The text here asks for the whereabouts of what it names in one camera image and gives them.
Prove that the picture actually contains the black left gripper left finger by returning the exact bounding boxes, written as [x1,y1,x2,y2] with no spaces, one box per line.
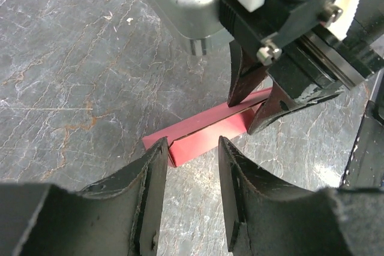
[1,138,168,255]

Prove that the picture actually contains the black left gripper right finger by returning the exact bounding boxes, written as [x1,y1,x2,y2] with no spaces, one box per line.
[218,137,383,255]

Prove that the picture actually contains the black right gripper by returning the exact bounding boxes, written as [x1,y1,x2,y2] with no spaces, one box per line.
[219,0,383,135]

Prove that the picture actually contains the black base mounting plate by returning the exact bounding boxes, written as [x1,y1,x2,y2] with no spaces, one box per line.
[340,70,384,189]

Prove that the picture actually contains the pink paper box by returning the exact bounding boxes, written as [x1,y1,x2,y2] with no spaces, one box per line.
[142,88,272,167]

